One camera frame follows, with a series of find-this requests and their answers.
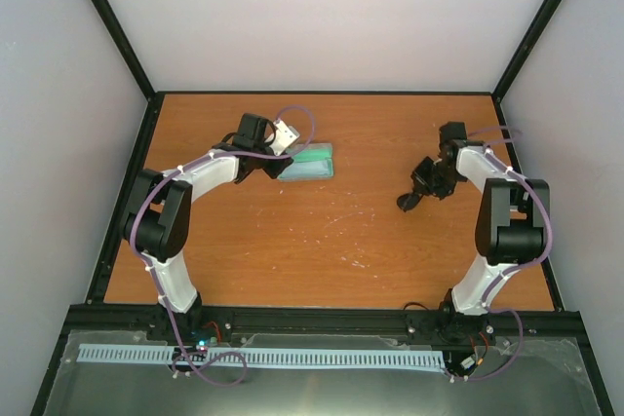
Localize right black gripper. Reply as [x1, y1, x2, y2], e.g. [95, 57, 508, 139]
[410, 157, 461, 201]

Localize grey glasses case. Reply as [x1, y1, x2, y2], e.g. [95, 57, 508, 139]
[278, 143, 334, 181]

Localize light blue cleaning cloth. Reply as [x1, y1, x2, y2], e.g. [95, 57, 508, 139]
[279, 159, 334, 181]

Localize black sunglasses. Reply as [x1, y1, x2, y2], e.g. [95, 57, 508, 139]
[396, 192, 422, 212]

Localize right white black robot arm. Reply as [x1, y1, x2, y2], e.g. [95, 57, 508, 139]
[397, 122, 553, 342]

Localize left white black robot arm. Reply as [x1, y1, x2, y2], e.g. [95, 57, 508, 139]
[121, 113, 299, 341]

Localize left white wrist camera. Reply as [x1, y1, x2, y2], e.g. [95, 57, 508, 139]
[269, 119, 300, 156]

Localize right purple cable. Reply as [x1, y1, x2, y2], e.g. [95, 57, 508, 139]
[443, 126, 557, 384]

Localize purple cable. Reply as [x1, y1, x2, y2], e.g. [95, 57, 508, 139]
[443, 126, 557, 384]
[130, 104, 318, 387]

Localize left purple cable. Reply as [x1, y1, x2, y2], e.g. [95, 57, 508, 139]
[130, 104, 318, 387]

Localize light blue cable duct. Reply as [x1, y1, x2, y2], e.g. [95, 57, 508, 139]
[76, 344, 445, 372]

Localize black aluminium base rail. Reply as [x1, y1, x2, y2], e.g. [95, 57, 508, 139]
[61, 304, 586, 347]

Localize right black frame post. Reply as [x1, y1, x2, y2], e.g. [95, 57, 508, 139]
[491, 0, 563, 104]

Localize black frame post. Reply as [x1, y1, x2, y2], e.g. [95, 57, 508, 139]
[491, 0, 563, 104]
[90, 0, 156, 102]

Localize left black frame post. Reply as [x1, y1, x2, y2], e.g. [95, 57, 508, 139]
[90, 0, 156, 102]

